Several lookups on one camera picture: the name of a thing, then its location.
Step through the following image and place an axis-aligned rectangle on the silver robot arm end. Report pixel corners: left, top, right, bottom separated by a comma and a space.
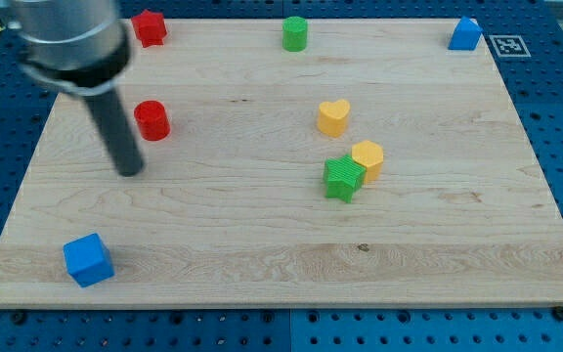
0, 0, 131, 97

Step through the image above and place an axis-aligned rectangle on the yellow heart block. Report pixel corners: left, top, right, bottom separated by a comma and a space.
317, 99, 351, 138

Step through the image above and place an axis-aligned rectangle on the blue cube block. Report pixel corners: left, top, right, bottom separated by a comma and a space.
63, 233, 114, 287

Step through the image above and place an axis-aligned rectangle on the green star block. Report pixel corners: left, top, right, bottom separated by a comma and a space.
323, 154, 367, 203

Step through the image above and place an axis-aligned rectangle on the yellow hexagon block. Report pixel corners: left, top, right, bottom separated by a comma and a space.
351, 140, 384, 184

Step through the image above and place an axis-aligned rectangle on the wooden board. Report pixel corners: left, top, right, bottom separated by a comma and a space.
0, 19, 563, 310

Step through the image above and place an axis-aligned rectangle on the red cylinder block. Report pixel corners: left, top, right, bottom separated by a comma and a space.
134, 100, 170, 141

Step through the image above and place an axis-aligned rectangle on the green cylinder block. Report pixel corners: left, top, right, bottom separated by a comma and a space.
281, 16, 308, 52

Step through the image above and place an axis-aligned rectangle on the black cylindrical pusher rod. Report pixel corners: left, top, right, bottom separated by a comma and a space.
83, 89, 145, 177

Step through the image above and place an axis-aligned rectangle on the red star block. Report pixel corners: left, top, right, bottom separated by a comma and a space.
130, 10, 167, 48

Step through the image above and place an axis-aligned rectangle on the blue pentagon block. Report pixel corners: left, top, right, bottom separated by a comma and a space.
448, 17, 483, 51

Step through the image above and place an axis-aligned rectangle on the white fiducial marker tag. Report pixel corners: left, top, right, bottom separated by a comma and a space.
489, 34, 531, 58

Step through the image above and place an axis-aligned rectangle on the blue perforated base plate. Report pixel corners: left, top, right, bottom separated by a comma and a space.
0, 0, 563, 351

